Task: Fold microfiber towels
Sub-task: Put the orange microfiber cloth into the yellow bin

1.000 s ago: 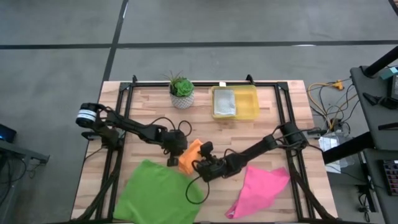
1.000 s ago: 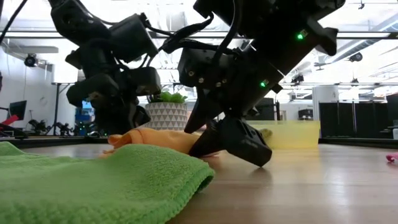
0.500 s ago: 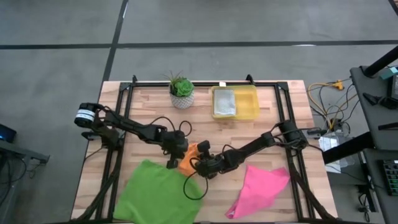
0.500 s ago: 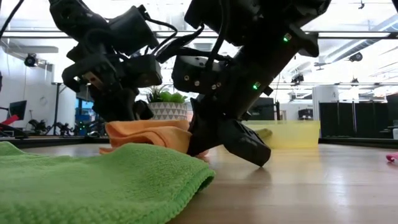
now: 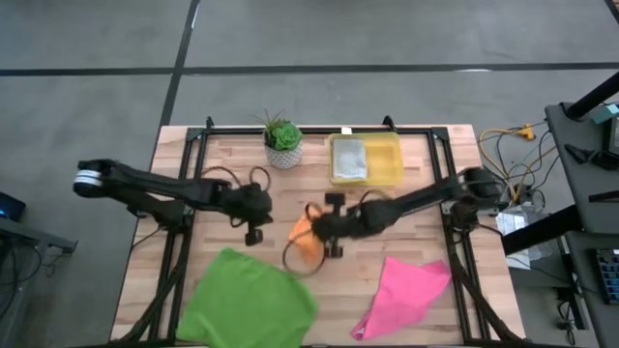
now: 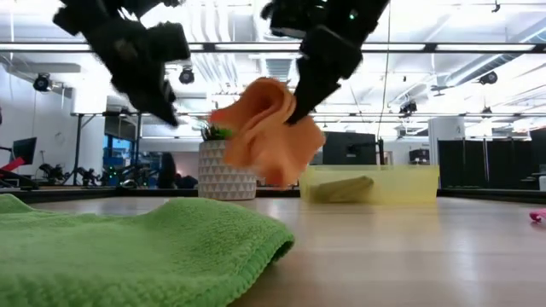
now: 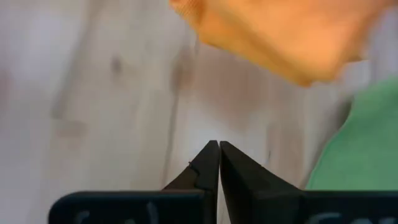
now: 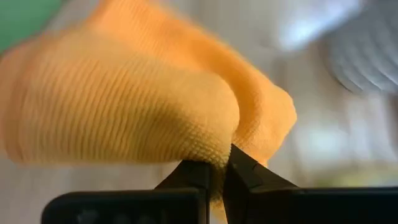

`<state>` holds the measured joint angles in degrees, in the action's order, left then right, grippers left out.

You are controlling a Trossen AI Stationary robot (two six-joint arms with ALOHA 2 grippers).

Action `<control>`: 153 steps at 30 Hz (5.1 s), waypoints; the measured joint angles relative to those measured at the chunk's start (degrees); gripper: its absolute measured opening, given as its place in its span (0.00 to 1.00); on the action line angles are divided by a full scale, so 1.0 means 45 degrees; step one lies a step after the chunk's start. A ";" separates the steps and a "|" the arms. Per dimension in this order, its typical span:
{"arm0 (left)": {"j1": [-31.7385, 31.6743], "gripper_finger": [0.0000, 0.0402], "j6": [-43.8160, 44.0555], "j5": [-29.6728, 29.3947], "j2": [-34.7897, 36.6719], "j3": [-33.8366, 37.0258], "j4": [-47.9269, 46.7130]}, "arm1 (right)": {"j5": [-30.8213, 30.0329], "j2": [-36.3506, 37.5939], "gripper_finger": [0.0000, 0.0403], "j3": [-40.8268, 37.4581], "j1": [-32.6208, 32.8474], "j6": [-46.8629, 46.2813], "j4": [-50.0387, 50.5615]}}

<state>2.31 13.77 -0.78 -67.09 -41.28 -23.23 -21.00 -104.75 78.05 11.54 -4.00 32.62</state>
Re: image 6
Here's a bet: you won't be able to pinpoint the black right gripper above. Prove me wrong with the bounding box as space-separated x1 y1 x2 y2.
260 0 363 126

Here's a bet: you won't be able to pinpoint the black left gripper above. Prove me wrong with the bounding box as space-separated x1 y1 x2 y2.
53 0 191 128

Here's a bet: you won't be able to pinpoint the orange microfiber towel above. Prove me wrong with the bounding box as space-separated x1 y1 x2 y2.
208 77 326 188

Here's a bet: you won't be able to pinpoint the green microfiber towel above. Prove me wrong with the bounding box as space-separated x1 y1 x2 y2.
0 194 295 307

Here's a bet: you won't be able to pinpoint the person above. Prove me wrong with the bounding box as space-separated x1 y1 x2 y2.
158 152 177 189

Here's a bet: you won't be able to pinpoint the black computer monitor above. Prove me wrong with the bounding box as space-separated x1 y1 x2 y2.
319 130 379 166

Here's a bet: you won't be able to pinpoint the green succulent plant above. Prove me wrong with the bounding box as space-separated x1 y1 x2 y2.
200 122 235 142

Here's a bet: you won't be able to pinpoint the white triangle-patterned plant pot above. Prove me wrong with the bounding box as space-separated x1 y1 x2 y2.
198 140 258 201

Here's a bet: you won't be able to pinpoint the yellow translucent plastic bin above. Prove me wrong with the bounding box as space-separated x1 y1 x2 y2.
299 165 440 205

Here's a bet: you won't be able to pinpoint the small black monitor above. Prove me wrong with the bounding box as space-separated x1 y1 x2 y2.
12 136 38 167

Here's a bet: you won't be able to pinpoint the black partition panels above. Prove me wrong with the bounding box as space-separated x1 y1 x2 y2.
438 138 546 192

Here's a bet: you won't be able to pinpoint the black tall stand frame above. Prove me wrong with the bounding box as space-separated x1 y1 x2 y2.
70 111 142 187

